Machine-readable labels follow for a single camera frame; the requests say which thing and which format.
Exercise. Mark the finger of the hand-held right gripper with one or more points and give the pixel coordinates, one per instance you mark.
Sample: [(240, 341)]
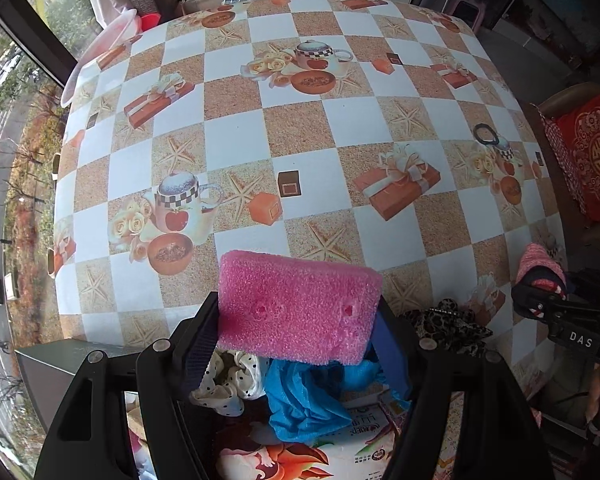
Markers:
[(535, 302)]

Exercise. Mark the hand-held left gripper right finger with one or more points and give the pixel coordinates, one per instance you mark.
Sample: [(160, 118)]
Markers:
[(392, 355)]

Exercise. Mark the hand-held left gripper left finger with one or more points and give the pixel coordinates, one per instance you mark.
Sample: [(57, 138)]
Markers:
[(200, 347)]

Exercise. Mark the pink knitted sock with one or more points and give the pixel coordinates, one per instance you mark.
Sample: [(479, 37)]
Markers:
[(537, 260)]

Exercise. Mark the cream polka dot scrunchie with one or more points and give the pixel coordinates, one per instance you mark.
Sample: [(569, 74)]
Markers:
[(230, 385)]

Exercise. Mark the leopard print scrunchie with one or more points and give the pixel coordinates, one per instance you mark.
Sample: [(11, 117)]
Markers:
[(445, 325)]

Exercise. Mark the pink foam sponge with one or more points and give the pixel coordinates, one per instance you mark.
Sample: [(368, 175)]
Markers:
[(300, 305)]

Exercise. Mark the floral tissue pack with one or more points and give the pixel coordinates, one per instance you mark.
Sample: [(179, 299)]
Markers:
[(330, 452)]

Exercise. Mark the red patterned cushion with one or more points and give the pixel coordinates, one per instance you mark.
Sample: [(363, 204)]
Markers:
[(590, 155)]

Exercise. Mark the white roadside box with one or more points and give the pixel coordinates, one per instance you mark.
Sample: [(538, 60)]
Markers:
[(11, 287)]

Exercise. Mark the wooden armchair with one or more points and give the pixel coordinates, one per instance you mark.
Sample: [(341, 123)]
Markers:
[(560, 105)]

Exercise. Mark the checkered printed tablecloth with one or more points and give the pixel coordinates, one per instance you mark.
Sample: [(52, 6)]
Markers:
[(330, 110)]

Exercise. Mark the pink plastic stool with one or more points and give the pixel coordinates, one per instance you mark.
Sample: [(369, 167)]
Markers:
[(467, 10)]

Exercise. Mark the red plastic bucket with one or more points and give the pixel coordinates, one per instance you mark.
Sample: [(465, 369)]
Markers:
[(151, 21)]

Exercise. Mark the wicker basket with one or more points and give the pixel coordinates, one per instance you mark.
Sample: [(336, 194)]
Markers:
[(141, 0)]

